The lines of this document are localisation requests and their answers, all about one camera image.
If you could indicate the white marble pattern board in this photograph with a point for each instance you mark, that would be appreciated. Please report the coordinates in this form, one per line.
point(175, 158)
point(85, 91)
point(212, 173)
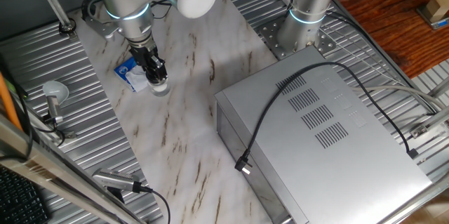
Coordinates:
point(168, 129)

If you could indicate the wooden block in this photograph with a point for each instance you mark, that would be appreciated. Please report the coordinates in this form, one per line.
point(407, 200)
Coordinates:
point(437, 8)

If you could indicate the blue tissue pack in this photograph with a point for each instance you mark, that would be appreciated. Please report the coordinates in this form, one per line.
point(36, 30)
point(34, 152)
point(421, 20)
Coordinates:
point(124, 71)

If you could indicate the metal pole with foot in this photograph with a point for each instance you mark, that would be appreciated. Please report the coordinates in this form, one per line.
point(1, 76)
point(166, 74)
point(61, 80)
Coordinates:
point(52, 1)

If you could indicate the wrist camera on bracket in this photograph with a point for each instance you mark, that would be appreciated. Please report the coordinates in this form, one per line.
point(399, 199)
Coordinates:
point(105, 29)

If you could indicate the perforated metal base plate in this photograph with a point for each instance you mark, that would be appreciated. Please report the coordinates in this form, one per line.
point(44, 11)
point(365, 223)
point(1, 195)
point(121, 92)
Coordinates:
point(270, 36)

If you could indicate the clear glass jar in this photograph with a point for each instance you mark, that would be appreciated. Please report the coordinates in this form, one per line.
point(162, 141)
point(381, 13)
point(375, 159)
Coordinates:
point(159, 90)

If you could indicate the black keyboard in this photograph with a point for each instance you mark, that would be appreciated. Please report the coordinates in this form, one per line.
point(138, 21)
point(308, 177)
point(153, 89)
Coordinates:
point(17, 199)

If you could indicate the orange pole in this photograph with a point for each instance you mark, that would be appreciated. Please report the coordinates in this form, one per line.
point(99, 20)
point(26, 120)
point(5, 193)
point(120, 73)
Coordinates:
point(7, 101)

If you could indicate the small metal bracket clamp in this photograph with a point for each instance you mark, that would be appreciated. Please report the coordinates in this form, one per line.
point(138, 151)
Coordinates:
point(70, 134)

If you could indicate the white ladle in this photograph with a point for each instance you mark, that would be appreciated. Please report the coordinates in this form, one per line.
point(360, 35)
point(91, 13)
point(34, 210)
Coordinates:
point(56, 90)

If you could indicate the aluminium frame bar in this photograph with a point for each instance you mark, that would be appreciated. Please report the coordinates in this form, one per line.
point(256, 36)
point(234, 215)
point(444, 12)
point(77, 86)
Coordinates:
point(433, 120)
point(439, 90)

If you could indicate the silver metal box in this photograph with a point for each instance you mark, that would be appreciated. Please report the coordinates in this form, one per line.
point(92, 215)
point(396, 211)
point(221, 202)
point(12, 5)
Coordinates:
point(333, 168)

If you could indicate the digital scale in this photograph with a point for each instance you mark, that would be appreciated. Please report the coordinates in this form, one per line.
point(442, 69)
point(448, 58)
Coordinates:
point(441, 24)

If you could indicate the aluminium frame beam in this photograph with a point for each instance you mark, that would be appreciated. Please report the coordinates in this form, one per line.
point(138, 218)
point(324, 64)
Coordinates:
point(35, 157)

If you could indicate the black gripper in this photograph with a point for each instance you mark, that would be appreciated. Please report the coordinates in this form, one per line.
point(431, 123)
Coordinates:
point(144, 53)

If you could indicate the silver finned camera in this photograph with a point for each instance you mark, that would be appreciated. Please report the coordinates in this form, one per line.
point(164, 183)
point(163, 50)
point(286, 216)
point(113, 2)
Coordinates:
point(112, 179)

